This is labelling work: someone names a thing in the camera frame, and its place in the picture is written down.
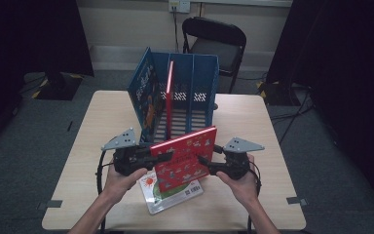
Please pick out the grey tape strip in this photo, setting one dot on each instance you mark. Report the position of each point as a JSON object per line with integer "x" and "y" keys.
{"x": 50, "y": 204}
{"x": 297, "y": 201}

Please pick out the white green-leaf picture book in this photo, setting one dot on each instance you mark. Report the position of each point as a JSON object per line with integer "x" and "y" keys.
{"x": 172, "y": 200}

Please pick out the blue plastic file rack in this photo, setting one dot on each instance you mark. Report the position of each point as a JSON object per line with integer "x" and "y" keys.
{"x": 204, "y": 74}

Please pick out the person's left hand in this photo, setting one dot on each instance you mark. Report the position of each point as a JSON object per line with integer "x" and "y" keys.
{"x": 117, "y": 188}

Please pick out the red picture book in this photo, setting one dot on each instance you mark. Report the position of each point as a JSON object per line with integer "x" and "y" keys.
{"x": 169, "y": 110}
{"x": 185, "y": 156}

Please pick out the blue cartoon picture book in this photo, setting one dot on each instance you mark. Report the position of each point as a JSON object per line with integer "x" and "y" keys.
{"x": 144, "y": 97}

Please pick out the black stand base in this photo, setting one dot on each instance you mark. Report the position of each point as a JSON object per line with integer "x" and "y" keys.
{"x": 279, "y": 94}
{"x": 58, "y": 86}

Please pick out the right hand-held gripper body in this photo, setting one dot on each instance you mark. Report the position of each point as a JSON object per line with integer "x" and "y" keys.
{"x": 237, "y": 165}

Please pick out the person's right hand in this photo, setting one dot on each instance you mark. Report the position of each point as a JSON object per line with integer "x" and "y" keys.
{"x": 243, "y": 190}

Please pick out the black folding chair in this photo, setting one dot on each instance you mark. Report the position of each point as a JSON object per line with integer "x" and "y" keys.
{"x": 220, "y": 48}

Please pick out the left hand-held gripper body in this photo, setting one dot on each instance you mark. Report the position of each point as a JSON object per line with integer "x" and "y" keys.
{"x": 126, "y": 162}

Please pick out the black curtain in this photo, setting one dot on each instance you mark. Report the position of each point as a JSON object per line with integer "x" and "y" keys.
{"x": 29, "y": 39}
{"x": 347, "y": 65}

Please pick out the white wall socket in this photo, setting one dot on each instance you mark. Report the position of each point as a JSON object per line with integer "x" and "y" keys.
{"x": 179, "y": 6}

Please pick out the small dark round object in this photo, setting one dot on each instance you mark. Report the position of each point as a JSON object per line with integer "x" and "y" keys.
{"x": 216, "y": 106}

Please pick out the black pen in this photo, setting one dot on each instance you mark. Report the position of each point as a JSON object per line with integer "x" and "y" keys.
{"x": 69, "y": 126}

